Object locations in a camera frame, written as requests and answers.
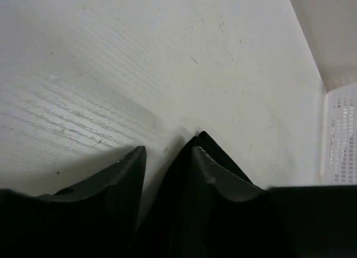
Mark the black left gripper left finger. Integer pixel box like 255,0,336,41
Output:
1,146,147,257

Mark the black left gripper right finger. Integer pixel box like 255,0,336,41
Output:
192,147,356,257

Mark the black tank top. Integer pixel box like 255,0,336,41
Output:
128,131,252,257

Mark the white plastic laundry basket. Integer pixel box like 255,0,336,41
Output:
320,83,356,185

